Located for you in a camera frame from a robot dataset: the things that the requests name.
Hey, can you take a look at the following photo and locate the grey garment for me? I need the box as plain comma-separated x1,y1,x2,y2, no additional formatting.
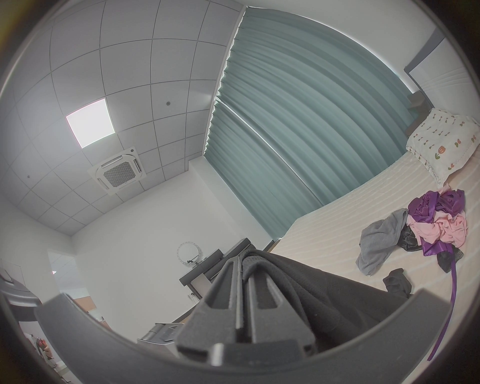
356,208,410,277

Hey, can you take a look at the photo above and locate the black chest of drawers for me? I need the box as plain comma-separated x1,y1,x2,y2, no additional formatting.
179,237,256,297

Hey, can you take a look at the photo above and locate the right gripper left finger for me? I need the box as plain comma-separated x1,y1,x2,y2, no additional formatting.
175,256,243,367

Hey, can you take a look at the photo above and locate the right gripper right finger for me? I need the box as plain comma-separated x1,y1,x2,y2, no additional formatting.
243,269,319,358

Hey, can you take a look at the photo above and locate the square ceiling light panel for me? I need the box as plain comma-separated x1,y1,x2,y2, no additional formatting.
65,97,115,149

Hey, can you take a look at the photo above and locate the black T-shirt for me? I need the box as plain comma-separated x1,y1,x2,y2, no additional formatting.
239,247,415,355

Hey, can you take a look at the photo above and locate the white printed pillow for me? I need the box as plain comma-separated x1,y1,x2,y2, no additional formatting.
406,108,480,190

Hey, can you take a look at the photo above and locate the pile of clothes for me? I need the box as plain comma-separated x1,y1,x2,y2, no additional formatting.
398,188,469,362

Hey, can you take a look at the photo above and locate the ceiling air conditioner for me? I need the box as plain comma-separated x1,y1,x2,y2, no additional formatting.
87,146,146,196

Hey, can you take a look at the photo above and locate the bed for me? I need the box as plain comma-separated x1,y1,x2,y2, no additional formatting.
270,28,480,362

